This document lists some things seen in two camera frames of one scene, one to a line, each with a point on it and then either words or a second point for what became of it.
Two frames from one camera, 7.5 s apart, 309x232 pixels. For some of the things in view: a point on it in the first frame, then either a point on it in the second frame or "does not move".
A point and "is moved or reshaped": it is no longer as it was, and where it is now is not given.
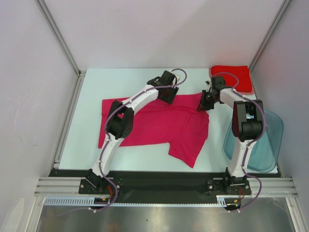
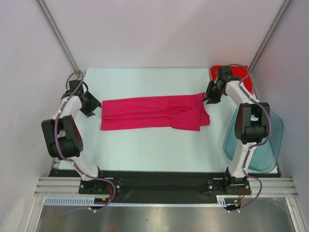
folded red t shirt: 237,77 does not move
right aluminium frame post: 275,22 does not move
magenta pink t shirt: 183,125 is moved or reshaped
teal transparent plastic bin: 263,154 does not move
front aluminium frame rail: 272,186 does not move
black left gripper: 169,99 to 94,104
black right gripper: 203,105 to 212,99
